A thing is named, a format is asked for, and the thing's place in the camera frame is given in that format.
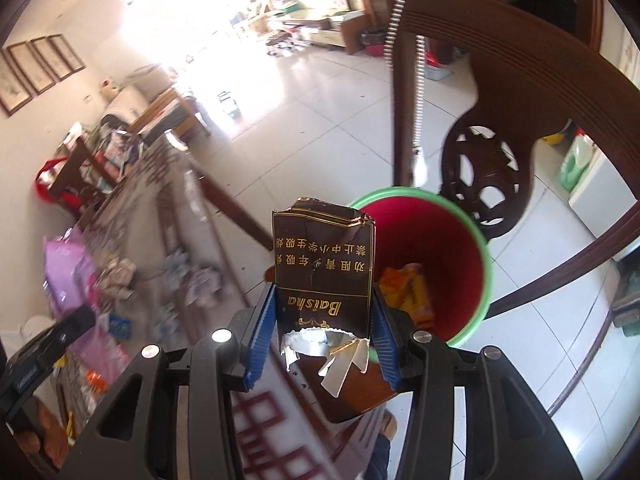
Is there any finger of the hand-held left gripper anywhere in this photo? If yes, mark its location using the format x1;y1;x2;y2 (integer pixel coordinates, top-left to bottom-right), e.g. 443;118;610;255
50;305;97;357

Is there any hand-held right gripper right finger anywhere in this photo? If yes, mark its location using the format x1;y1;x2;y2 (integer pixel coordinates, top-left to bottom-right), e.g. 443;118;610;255
370;290;583;480

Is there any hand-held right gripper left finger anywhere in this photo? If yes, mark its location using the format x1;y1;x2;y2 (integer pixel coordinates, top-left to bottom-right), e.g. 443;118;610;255
65;285;278;480

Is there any dark brown cigarette pack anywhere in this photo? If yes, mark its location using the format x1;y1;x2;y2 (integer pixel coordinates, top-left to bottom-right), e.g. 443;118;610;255
271;197;377;396

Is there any red bin with green rim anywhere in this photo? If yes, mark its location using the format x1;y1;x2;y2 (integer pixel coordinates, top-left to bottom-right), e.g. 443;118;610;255
347;187;494;350

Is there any pink plastic bag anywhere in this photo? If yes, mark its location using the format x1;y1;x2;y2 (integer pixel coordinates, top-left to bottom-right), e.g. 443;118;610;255
42;230;132;386

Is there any orange packet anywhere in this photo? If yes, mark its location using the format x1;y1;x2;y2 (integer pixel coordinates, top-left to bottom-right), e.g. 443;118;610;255
377;263;436;331

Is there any person's leg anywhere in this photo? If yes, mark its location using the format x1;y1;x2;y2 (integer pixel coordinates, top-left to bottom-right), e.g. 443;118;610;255
369;410;399;480

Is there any red bag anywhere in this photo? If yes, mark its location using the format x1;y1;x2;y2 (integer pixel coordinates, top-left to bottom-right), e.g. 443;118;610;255
34;157;85;212

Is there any wooden chair with floral cushion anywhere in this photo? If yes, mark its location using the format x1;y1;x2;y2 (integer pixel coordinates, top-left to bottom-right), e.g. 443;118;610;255
50;132;132;203

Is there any plain wooden chair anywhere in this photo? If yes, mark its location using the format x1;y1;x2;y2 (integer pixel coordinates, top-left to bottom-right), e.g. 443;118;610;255
127;87;212;147

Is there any white appliance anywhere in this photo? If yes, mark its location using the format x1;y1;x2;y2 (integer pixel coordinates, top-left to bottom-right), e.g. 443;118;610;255
569;154;637;262

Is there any green white plastic jug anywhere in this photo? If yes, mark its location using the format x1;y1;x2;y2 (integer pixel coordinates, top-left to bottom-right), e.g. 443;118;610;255
557;132;599;192

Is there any dark carved wooden chair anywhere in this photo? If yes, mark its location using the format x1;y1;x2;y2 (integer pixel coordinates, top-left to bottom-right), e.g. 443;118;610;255
387;0;640;321

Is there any low wooden cabinet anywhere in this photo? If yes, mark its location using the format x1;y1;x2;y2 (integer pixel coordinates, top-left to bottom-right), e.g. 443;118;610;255
267;5;362;55

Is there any framed wall picture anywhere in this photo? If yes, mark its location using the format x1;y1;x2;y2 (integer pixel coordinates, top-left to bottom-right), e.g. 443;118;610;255
47;34;87;74
30;37;72;84
7;41;56;97
0;47;34;119

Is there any white bead string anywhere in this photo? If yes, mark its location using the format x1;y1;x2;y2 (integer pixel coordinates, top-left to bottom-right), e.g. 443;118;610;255
385;0;429;186

